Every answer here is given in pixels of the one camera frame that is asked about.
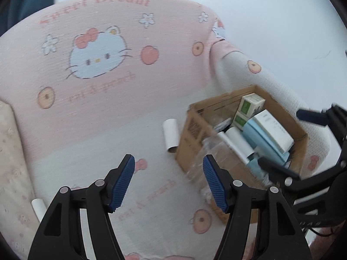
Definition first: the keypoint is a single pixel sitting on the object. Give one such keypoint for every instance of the green and white box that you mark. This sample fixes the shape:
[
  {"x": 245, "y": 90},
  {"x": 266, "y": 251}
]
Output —
[
  {"x": 250, "y": 104},
  {"x": 240, "y": 120}
]

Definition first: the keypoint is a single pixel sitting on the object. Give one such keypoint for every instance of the dark blue cloth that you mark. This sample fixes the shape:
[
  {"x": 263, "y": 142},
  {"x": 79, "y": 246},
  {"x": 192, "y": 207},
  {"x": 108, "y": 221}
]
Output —
[{"x": 21, "y": 5}]

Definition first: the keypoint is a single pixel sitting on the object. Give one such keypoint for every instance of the light blue box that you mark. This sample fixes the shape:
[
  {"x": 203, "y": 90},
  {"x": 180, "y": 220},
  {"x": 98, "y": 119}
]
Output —
[
  {"x": 256, "y": 166},
  {"x": 257, "y": 138}
]

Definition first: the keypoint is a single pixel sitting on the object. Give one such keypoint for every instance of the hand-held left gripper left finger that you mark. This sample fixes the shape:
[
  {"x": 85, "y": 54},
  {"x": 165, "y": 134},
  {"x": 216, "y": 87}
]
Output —
[{"x": 122, "y": 181}]

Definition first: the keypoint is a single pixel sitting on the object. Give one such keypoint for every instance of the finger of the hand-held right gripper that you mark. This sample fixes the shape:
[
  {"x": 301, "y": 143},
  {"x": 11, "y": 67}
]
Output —
[
  {"x": 311, "y": 115},
  {"x": 276, "y": 168}
]

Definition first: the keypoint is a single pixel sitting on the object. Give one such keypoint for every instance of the cream floral quilt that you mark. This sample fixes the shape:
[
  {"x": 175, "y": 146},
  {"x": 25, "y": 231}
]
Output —
[{"x": 13, "y": 168}]

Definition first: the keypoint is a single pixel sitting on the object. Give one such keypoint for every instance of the pink cat print blanket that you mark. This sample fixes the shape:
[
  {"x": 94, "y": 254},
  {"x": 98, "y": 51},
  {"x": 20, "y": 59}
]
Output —
[{"x": 162, "y": 73}]

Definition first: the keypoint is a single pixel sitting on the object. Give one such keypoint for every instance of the long white paper roll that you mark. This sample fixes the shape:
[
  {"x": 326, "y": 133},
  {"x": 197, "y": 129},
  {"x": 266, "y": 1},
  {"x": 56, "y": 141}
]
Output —
[
  {"x": 230, "y": 147},
  {"x": 238, "y": 140}
]

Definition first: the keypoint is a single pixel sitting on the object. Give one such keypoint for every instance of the person's right forearm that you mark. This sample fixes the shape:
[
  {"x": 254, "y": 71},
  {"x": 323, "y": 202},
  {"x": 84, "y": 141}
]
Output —
[{"x": 325, "y": 245}]

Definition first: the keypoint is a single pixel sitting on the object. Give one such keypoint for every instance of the white flat box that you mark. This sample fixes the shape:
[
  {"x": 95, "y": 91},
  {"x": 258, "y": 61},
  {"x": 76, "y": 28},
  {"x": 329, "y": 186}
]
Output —
[{"x": 273, "y": 132}]

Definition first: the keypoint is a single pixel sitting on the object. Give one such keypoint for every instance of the white and blue packet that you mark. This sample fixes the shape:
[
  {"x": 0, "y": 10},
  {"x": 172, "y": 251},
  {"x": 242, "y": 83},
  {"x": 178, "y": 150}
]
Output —
[{"x": 222, "y": 126}]

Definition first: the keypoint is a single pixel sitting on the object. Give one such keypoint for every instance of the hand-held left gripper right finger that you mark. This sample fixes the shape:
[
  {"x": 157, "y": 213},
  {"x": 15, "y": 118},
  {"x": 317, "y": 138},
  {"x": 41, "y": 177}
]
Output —
[{"x": 215, "y": 184}]

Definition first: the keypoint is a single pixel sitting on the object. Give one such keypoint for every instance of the brown cardboard box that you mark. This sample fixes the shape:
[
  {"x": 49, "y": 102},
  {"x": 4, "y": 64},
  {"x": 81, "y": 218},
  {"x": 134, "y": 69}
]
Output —
[{"x": 189, "y": 140}]

